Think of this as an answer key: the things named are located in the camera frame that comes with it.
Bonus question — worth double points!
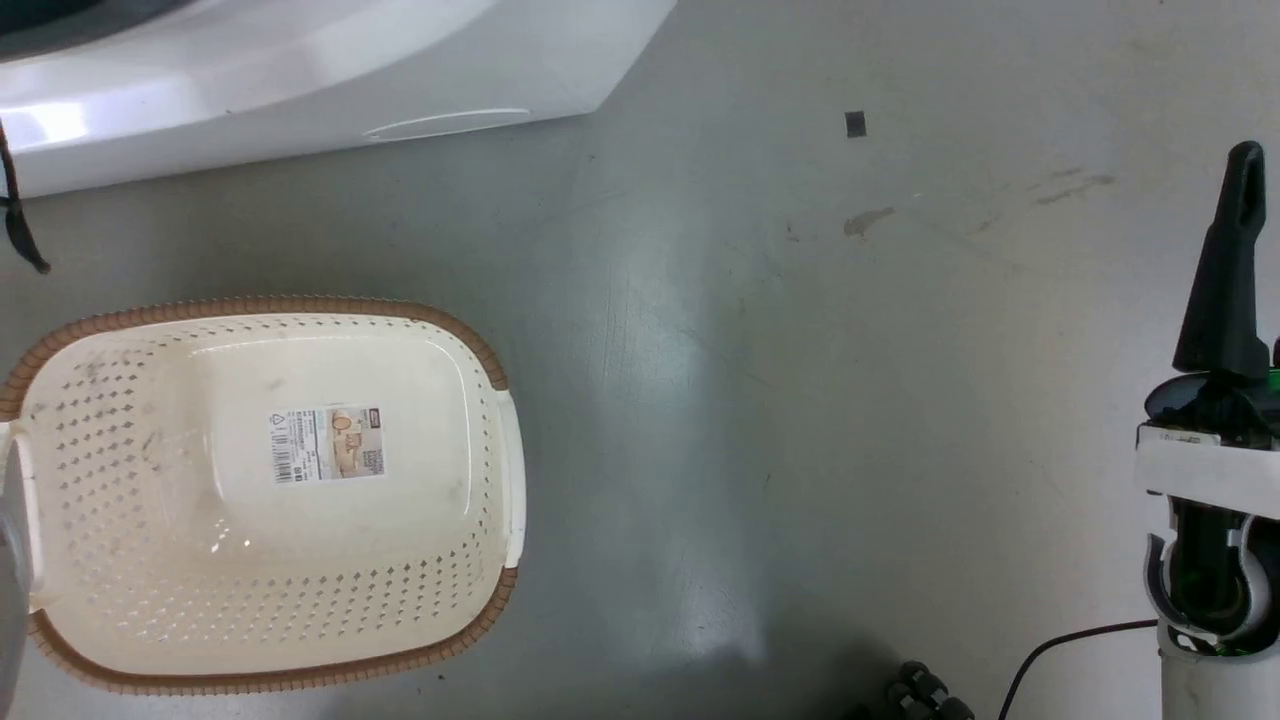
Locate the paper label sticker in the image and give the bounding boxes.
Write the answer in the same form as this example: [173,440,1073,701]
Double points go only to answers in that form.
[267,405,388,486]

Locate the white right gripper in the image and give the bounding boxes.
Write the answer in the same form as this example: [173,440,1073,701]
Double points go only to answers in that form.
[1135,141,1280,659]

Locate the thin black cable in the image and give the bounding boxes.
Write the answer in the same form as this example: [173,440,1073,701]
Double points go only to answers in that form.
[998,620,1161,720]

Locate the cream laundry basket brown rim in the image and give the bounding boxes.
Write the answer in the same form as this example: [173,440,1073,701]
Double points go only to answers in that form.
[0,295,528,696]

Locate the dark washing machine door glass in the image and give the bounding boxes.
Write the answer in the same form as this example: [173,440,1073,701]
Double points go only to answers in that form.
[0,0,193,63]

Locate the black ribbed cable connector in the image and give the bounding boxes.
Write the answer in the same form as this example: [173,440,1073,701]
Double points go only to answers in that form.
[850,661,976,720]

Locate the white washing machine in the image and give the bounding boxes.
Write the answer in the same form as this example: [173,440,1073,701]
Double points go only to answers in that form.
[0,0,679,199]

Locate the black cable at left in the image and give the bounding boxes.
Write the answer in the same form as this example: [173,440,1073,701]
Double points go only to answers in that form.
[0,120,51,276]

